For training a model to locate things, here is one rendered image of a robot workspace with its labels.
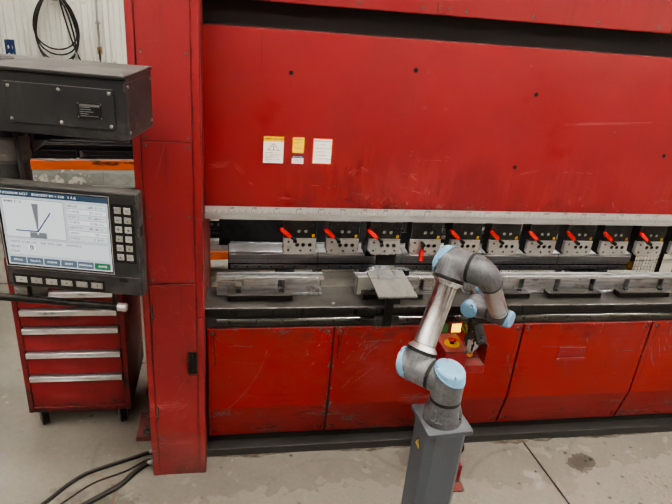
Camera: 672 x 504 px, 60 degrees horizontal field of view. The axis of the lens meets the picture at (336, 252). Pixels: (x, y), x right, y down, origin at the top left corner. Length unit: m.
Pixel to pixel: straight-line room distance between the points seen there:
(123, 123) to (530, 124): 1.75
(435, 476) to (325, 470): 0.89
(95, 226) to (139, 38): 0.69
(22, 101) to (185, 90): 0.58
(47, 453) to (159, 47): 2.10
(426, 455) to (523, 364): 1.09
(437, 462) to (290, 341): 0.90
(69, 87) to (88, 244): 0.49
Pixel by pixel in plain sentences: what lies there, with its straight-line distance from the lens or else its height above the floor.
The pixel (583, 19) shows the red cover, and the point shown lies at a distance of 2.83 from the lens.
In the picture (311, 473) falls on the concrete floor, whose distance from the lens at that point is 3.14.
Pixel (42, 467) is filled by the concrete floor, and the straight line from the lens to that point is 3.34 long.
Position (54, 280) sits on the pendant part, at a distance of 2.14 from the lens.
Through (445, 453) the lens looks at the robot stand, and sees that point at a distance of 2.35.
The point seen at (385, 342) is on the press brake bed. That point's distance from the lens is 2.90.
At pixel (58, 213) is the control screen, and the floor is 1.51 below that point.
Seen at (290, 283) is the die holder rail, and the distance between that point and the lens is 2.79.
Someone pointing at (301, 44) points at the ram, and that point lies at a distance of 2.47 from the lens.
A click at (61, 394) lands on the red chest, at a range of 3.39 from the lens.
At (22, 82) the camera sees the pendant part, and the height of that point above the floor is 1.90.
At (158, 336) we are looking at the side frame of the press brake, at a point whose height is 0.80.
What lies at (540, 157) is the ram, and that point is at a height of 1.59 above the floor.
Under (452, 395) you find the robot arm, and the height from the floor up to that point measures 0.92.
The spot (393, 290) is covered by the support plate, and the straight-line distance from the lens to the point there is 2.67.
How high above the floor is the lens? 2.21
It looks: 24 degrees down
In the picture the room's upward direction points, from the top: 5 degrees clockwise
